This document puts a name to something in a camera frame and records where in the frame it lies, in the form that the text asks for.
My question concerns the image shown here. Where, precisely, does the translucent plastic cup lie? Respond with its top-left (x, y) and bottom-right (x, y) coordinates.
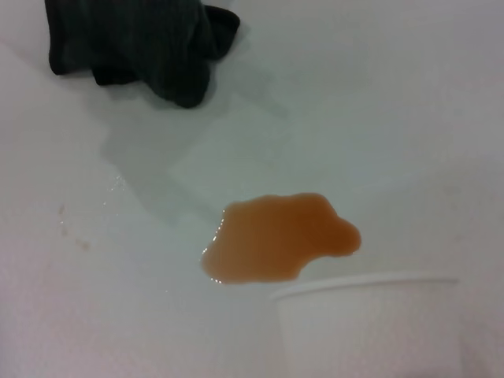
top-left (269, 277), bottom-right (461, 378)

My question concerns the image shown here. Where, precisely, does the brown liquid stain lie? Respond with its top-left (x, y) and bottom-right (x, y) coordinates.
top-left (200, 191), bottom-right (362, 285)

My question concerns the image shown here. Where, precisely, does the dark cleaning rag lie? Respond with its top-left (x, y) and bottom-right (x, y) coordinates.
top-left (43, 0), bottom-right (241, 110)

